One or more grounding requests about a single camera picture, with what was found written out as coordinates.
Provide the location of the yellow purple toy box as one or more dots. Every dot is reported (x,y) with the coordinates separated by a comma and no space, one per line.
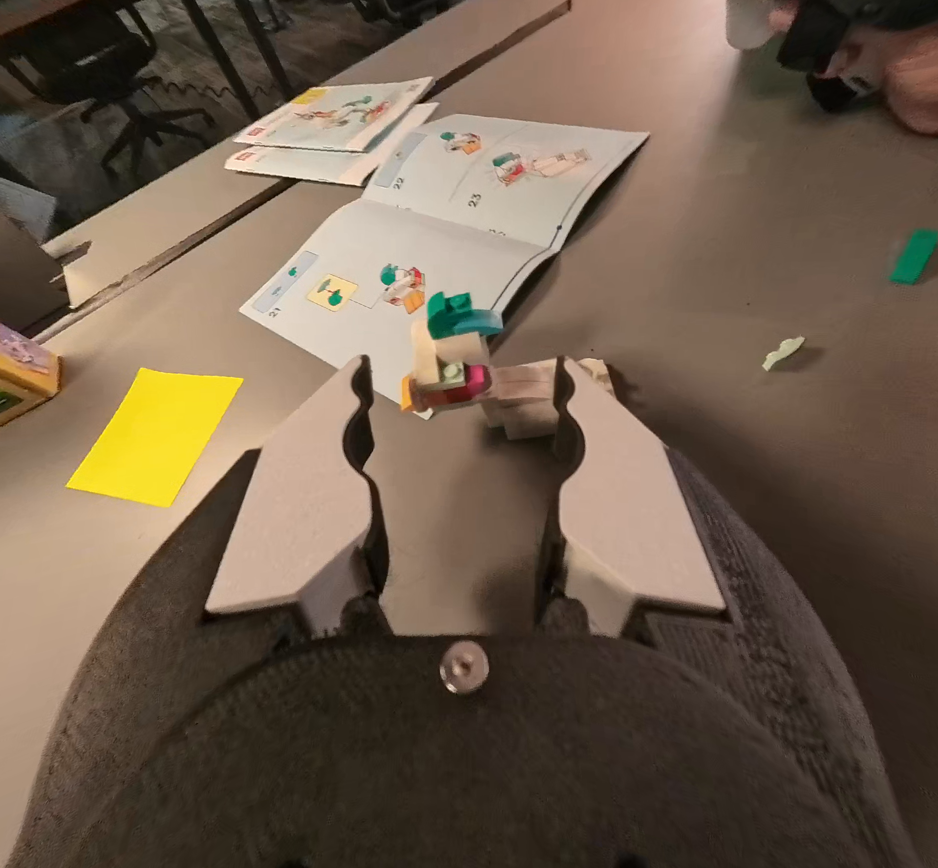
(26,377)

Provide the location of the yellow paper sheet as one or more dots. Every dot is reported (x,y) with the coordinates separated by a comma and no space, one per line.
(157,435)

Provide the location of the pale green lego piece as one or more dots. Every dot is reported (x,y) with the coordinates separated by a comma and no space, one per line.
(780,355)

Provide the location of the green lego plate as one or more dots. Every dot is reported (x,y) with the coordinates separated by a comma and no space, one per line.
(914,256)

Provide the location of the person's right hand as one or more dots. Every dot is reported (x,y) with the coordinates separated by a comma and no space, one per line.
(916,76)

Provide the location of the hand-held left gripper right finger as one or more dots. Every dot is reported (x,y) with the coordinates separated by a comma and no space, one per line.
(630,516)

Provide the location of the closed instruction booklet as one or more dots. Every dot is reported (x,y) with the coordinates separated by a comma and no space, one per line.
(315,164)
(344,116)

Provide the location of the lego bird figure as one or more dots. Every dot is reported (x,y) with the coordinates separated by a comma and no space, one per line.
(469,351)

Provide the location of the open instruction booklet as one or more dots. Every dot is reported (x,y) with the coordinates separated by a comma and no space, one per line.
(454,223)

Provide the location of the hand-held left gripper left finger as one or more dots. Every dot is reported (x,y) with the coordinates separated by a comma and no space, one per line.
(293,516)

